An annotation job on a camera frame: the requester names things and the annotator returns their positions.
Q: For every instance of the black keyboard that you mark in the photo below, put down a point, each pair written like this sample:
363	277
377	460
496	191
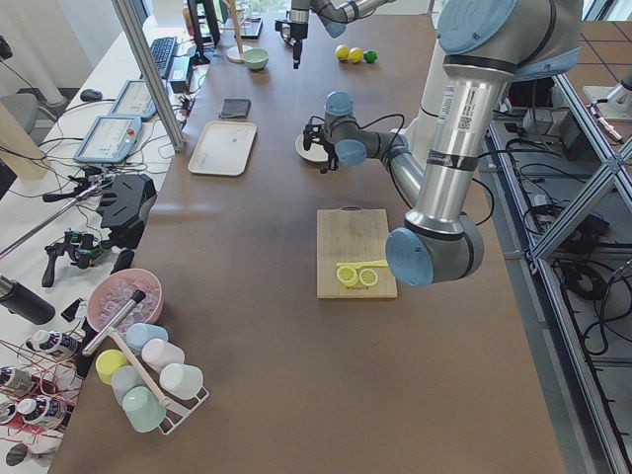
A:
162	50

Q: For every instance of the yellow lemon middle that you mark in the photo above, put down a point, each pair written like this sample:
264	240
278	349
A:
355	55

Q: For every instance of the pink cup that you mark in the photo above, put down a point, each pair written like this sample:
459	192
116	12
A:
157	354

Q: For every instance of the cream round plate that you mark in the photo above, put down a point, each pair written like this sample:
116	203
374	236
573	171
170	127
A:
316	153

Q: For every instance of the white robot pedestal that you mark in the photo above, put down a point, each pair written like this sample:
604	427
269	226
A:
421	131

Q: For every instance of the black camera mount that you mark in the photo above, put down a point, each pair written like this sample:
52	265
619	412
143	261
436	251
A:
124	208

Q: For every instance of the yellow lemon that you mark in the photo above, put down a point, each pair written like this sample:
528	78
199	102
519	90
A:
342	52
355	55

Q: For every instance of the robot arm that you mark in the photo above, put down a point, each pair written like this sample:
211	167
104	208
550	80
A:
333	18
487	45

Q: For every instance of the yellow cup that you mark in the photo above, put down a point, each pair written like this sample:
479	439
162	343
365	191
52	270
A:
108	362

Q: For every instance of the black thermos bottle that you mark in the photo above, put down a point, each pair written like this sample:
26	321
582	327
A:
19	300

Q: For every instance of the near teach pendant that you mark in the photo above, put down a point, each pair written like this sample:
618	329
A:
109	140

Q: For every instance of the grey blue cup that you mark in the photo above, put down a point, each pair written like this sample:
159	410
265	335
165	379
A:
123	380

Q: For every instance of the mint green cup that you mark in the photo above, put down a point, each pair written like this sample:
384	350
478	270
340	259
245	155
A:
143	409

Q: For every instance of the wooden cup stand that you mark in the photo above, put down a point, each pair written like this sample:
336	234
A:
234	53

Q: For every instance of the aluminium frame post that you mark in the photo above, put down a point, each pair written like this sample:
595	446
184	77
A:
134	33

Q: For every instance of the light blue cup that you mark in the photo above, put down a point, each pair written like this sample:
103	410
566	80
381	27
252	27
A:
139	334

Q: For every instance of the grey folded cloth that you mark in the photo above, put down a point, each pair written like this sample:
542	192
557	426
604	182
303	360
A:
233	108

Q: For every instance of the yellow lemon outer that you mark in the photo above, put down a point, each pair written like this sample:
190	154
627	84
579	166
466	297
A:
342	52

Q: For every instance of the yellow plastic knife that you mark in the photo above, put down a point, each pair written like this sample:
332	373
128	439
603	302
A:
365	264

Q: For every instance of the wooden cutting board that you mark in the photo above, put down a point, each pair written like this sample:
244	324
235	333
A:
350	237

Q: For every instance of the green bowl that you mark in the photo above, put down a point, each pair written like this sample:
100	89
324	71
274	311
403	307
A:
255	58

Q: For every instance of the teach pendant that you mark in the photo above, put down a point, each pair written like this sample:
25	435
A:
109	140
134	99

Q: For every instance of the metal muddler tool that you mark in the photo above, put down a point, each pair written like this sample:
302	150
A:
137	297

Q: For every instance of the lemon slice near board edge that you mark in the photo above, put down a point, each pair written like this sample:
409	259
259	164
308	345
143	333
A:
347	276

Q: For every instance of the green lime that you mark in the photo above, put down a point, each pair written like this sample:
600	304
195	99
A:
370	56

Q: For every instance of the far teach pendant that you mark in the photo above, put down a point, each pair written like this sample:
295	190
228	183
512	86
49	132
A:
134	99

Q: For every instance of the cream rabbit tray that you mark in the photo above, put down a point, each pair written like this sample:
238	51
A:
223	148

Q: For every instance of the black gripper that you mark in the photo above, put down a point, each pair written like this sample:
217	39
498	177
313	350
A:
297	32
331	149

